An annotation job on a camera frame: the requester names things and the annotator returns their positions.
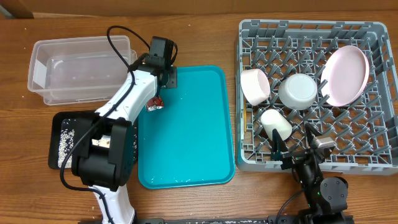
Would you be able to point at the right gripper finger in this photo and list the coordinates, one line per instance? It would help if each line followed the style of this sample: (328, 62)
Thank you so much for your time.
(278, 145)
(311, 132)

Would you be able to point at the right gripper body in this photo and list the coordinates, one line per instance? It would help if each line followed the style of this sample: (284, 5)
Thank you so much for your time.
(293, 156)

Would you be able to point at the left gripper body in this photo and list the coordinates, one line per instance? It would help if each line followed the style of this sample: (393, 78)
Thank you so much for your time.
(173, 76)

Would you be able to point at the red foil snack wrapper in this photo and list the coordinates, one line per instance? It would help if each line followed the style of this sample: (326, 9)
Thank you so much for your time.
(154, 103)

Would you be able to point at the white paper cup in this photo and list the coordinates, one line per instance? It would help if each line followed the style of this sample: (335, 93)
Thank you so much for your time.
(271, 119)

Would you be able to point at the white round bowl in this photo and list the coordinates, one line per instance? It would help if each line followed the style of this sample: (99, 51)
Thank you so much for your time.
(298, 92)

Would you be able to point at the small bowl with food scraps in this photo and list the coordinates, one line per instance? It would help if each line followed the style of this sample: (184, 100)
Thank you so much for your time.
(255, 86)

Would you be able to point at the pink round plate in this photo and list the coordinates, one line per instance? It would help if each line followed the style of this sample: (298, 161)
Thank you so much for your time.
(346, 74)

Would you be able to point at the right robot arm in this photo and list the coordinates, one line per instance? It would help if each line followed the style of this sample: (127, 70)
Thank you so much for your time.
(326, 197)

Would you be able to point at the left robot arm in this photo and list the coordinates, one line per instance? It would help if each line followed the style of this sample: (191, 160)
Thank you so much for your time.
(102, 152)

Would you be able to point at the grey dishwasher rack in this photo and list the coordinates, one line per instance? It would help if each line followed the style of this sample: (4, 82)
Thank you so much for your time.
(365, 131)

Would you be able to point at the teal serving tray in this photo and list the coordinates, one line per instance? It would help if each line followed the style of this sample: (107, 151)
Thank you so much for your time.
(189, 142)

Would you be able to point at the clear plastic storage bin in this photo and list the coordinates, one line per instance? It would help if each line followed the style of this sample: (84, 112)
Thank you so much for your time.
(75, 70)

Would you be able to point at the black rectangular tray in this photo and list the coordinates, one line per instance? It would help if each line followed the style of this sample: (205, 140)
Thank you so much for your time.
(56, 127)

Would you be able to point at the spilled rice food scraps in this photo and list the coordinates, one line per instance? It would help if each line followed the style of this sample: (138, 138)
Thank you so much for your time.
(66, 141)

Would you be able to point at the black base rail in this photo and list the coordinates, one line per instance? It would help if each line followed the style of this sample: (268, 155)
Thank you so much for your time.
(217, 221)

